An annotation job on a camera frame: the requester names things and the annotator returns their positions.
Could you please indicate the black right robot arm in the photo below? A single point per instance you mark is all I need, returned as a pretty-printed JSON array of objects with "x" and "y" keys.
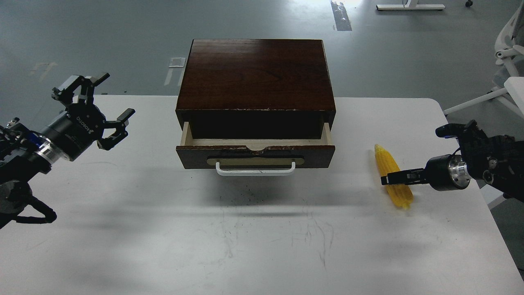
[{"x": 497, "y": 160}]

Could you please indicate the white desk base bar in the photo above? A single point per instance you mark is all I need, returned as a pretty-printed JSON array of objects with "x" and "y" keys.
[{"x": 411, "y": 5}]

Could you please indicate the yellow corn cob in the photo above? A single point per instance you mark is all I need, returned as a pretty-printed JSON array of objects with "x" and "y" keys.
[{"x": 401, "y": 195}]

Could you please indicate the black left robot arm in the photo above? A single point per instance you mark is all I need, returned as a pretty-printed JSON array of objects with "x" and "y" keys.
[{"x": 25, "y": 153}]

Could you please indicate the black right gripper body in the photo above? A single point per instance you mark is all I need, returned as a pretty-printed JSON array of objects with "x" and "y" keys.
[{"x": 447, "y": 172}]

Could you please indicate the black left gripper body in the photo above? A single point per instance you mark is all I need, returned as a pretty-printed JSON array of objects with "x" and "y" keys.
[{"x": 75, "y": 129}]

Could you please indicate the dark wooden drawer cabinet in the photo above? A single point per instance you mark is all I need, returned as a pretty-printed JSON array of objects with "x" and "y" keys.
[{"x": 256, "y": 89}]

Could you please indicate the white office chair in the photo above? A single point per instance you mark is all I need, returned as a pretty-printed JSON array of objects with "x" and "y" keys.
[{"x": 509, "y": 56}]

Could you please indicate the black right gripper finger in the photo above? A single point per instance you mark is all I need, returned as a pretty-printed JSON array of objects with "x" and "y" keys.
[{"x": 406, "y": 177}]

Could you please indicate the dark drawer with white handle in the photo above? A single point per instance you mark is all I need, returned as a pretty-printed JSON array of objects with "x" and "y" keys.
[{"x": 255, "y": 157}]

